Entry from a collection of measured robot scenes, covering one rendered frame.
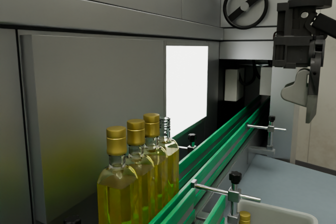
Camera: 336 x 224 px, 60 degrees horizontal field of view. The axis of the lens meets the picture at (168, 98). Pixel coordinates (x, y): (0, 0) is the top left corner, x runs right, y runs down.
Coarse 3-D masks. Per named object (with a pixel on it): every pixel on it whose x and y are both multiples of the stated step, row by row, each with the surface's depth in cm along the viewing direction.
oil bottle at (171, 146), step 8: (160, 144) 65; (168, 144) 64; (176, 144) 67; (168, 152) 64; (176, 152) 67; (168, 160) 64; (176, 160) 67; (168, 168) 64; (176, 168) 67; (168, 176) 65; (176, 176) 68; (168, 184) 65; (176, 184) 68; (168, 192) 65; (176, 192) 69; (168, 200) 66
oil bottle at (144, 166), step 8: (128, 160) 55; (136, 160) 55; (144, 160) 55; (136, 168) 54; (144, 168) 54; (152, 168) 57; (144, 176) 54; (152, 176) 57; (144, 184) 55; (152, 184) 58; (144, 192) 55; (152, 192) 58; (144, 200) 55; (152, 200) 58; (144, 208) 55; (152, 208) 58; (144, 216) 55; (152, 216) 59
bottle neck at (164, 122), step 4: (164, 116) 67; (160, 120) 65; (164, 120) 64; (168, 120) 65; (160, 124) 65; (164, 124) 65; (168, 124) 65; (160, 128) 65; (164, 128) 65; (168, 128) 65; (160, 132) 65; (164, 132) 65; (168, 132) 65; (160, 136) 65; (164, 136) 65; (168, 136) 66
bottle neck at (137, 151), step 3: (129, 147) 55; (132, 147) 55; (135, 147) 55; (138, 147) 55; (141, 147) 55; (129, 150) 55; (132, 150) 55; (135, 150) 55; (138, 150) 55; (141, 150) 55; (129, 153) 56; (132, 153) 55; (135, 153) 55; (138, 153) 55; (141, 153) 56; (132, 156) 55; (135, 156) 55; (138, 156) 55
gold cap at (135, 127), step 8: (128, 120) 55; (136, 120) 55; (128, 128) 54; (136, 128) 54; (144, 128) 55; (128, 136) 55; (136, 136) 54; (144, 136) 56; (128, 144) 55; (136, 144) 54
